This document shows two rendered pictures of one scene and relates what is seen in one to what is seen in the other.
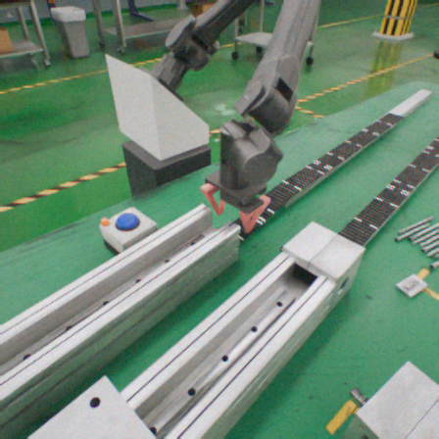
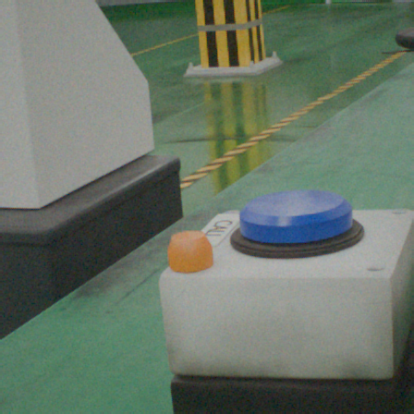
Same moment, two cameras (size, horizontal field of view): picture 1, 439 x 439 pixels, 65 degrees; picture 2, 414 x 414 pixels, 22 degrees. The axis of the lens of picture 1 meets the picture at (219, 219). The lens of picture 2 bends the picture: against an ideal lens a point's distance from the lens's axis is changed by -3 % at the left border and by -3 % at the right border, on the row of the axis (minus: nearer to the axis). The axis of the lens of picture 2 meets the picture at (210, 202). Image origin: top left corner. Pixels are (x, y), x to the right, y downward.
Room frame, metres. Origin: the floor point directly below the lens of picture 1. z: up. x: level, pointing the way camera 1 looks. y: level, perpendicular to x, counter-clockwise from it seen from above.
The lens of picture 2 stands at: (0.18, 0.36, 0.95)
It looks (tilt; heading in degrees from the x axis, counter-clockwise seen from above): 15 degrees down; 334
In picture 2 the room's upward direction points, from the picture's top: 5 degrees counter-clockwise
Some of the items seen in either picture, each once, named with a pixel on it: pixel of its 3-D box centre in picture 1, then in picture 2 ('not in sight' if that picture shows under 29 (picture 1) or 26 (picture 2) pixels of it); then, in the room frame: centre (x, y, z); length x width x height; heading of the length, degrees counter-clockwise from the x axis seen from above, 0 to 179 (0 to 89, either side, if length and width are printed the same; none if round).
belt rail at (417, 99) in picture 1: (370, 133); not in sight; (0.99, -0.47, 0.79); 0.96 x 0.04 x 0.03; 136
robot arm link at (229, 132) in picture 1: (237, 143); not in sight; (0.53, -0.03, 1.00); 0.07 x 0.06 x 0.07; 19
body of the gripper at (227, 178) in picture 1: (235, 172); not in sight; (0.53, -0.03, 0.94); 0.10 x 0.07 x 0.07; 46
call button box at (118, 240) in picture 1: (132, 236); (324, 313); (0.50, 0.17, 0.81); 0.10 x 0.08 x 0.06; 46
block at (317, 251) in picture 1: (313, 264); not in sight; (0.41, -0.16, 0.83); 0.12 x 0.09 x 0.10; 46
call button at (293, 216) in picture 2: (127, 221); (297, 227); (0.51, 0.18, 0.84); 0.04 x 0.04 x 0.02
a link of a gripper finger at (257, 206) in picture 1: (244, 210); not in sight; (0.52, -0.05, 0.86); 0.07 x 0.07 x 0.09; 46
